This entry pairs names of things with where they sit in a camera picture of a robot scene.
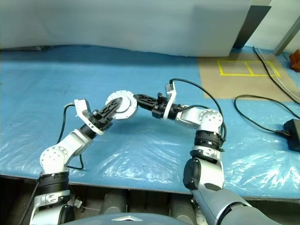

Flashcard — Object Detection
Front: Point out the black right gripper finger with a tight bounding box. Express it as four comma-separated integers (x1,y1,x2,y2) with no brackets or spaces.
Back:
133,93,158,110

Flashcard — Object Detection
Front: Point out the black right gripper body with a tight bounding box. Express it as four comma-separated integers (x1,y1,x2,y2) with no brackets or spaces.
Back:
151,92,169,119

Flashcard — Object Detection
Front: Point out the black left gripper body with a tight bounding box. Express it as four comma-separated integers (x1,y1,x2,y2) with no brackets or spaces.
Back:
90,110,113,132

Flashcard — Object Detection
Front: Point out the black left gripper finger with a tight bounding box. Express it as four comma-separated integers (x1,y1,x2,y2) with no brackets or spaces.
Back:
99,97,124,119

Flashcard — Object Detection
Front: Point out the blue plastic table cover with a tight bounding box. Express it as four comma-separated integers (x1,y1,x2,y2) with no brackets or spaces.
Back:
0,44,300,200

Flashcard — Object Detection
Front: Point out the brown cardboard sheet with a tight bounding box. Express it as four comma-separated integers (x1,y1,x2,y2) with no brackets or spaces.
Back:
196,52,300,103

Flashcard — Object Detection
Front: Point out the dark grey rounded cylinder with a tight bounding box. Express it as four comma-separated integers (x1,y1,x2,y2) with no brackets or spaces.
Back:
170,199,196,220
100,192,127,214

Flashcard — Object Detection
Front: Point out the large white board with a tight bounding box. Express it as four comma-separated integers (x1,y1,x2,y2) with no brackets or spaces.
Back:
0,0,253,58

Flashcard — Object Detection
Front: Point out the yellow tape grid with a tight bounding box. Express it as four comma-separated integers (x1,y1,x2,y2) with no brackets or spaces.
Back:
217,60,281,77

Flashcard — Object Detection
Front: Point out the grey robot torso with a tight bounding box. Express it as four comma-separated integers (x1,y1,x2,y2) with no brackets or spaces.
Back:
67,212,188,225

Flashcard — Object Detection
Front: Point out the clear plastic tube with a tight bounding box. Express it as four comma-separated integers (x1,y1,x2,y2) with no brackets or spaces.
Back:
255,46,300,92

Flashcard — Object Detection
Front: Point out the black power adapter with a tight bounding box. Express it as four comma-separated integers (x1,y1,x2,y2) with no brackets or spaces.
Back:
283,119,300,152

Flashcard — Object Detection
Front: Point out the orange translucent box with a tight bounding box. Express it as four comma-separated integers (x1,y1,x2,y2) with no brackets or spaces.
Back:
289,49,300,72

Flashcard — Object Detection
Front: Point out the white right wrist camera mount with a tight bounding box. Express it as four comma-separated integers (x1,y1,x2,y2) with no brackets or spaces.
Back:
164,79,178,120

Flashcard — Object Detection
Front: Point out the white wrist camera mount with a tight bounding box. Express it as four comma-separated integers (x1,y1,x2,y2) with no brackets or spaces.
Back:
164,79,178,120
74,99,105,135

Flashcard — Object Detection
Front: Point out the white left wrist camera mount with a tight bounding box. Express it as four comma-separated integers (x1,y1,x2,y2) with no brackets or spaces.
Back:
74,99,105,135

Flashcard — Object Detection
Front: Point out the black adapter power cable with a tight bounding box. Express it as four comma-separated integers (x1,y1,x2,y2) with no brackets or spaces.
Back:
234,94,300,136

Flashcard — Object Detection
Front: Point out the long black cable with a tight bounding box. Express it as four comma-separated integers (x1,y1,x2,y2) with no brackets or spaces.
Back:
253,46,300,104

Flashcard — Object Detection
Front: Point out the black upright post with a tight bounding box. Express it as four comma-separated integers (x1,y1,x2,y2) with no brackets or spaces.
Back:
233,6,272,49

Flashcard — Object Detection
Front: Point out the grey aluminium profile post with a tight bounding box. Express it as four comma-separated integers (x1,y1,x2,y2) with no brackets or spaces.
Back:
273,16,300,56

